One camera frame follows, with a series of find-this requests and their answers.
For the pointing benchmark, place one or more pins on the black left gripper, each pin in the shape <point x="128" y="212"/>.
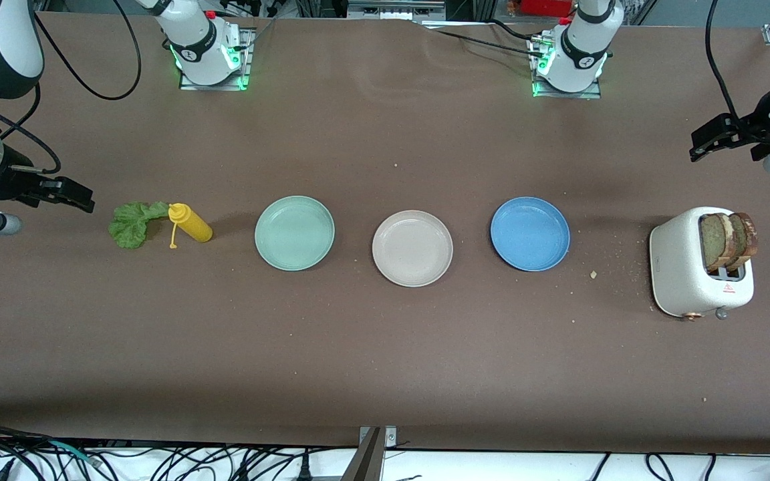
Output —
<point x="757" y="126"/>

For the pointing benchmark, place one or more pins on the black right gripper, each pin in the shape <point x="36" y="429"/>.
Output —
<point x="12" y="182"/>

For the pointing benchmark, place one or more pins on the green lettuce leaf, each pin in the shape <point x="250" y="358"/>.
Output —
<point x="130" y="227"/>

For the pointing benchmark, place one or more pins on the toasted bread slice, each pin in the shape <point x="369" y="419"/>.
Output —
<point x="747" y="240"/>
<point x="714" y="242"/>

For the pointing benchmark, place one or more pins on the yellow squeeze bottle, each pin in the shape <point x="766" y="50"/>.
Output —
<point x="194" y="226"/>

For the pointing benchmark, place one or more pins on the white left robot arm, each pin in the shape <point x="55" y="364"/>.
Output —
<point x="582" y="47"/>

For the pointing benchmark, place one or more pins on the blue plate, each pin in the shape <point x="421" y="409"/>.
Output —
<point x="530" y="234"/>

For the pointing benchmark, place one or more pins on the mint green plate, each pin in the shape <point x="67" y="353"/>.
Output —
<point x="295" y="234"/>

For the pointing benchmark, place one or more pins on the beige plate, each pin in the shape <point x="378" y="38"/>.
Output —
<point x="412" y="248"/>

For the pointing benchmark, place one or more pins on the white toaster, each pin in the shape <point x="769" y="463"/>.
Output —
<point x="676" y="274"/>

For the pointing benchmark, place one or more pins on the red box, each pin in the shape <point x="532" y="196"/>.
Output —
<point x="545" y="7"/>

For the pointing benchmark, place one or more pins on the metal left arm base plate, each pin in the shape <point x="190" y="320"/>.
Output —
<point x="592" y="95"/>

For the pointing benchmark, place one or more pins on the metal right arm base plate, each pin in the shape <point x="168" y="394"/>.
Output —
<point x="246" y="73"/>

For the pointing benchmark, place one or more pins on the metal frame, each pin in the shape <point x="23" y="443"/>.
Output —
<point x="392" y="8"/>

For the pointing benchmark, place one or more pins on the metal table edge bracket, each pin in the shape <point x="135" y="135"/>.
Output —
<point x="368" y="461"/>

